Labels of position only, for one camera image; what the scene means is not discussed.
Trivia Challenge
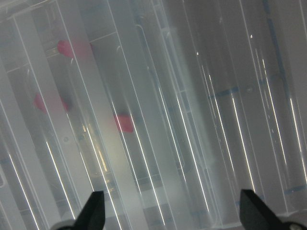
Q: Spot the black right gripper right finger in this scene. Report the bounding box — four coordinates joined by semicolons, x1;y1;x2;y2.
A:
240;189;307;230

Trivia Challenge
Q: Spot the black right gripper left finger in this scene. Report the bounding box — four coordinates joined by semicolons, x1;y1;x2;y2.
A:
51;191;106;230

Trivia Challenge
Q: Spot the clear ribbed box lid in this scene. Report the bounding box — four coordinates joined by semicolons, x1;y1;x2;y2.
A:
0;0;307;230

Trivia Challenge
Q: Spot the red block in box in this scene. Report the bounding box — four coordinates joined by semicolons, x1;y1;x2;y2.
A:
57;40;94;58
114;114;134;133
33;93;70;114

